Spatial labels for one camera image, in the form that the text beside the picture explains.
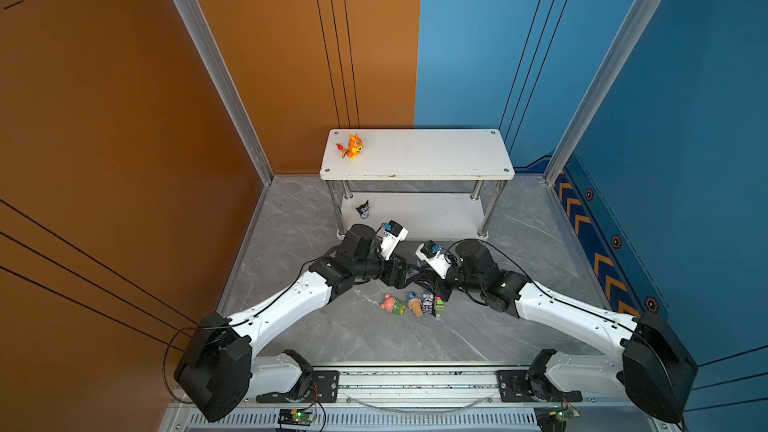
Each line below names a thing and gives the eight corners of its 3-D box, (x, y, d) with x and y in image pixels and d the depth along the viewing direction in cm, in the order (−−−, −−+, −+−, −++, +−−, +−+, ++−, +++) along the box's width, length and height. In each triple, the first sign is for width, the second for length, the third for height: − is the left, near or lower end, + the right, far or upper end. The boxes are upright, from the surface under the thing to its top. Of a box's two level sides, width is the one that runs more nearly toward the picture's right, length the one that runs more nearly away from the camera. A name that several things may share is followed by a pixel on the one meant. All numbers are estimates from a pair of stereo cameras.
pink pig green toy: (380, 307, 88) (379, 302, 85) (386, 297, 90) (386, 292, 87) (399, 319, 86) (399, 315, 83) (405, 309, 88) (406, 304, 85)
